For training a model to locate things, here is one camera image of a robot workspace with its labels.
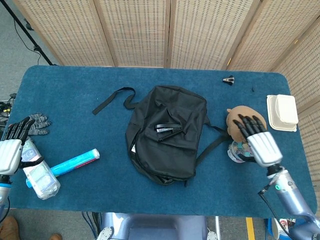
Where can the brown plush toy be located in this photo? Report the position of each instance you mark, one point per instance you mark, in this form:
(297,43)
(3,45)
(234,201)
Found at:
(235,112)

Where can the white lidded food container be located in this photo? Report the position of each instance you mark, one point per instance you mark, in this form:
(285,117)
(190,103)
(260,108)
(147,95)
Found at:
(283,112)

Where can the black stapler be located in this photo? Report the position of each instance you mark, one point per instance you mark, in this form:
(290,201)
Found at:
(167,130)

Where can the grey knit glove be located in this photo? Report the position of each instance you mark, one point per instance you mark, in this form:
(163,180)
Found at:
(40,125)

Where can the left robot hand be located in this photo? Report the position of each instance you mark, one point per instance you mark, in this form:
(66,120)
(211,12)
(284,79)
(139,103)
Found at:
(8,155)

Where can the woven folding screen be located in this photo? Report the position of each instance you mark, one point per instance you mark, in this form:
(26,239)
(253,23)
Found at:
(137,30)

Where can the plastic wrapped tissue pack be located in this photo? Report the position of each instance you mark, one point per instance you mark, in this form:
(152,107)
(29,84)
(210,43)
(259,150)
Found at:
(41,180)

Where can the blue storage box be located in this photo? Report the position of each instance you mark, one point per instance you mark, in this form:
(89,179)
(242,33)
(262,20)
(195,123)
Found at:
(268,223)

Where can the clear jar of coloured clips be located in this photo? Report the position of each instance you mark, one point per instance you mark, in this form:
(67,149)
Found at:
(236,152)

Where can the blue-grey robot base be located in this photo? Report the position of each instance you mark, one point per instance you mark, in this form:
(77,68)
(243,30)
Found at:
(155,227)

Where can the white paper cup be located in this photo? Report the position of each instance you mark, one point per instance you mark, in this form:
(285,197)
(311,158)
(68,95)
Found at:
(276,228)

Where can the black tripod stand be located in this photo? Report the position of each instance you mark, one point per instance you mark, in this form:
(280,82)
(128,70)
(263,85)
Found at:
(25,32)

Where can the black staple remover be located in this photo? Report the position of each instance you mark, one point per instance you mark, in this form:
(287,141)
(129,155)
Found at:
(228,80)

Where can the black backpack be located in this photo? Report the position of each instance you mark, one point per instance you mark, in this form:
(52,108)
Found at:
(170,157)

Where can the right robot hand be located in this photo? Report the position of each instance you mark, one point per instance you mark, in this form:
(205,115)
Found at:
(265,150)

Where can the blue food wrap roll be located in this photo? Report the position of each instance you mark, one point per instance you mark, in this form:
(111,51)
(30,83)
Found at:
(75,162)

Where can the blue carpet table cover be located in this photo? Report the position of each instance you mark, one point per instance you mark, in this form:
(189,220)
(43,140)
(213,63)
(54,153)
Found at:
(100,197)

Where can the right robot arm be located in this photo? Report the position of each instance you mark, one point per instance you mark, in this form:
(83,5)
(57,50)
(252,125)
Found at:
(292,200)

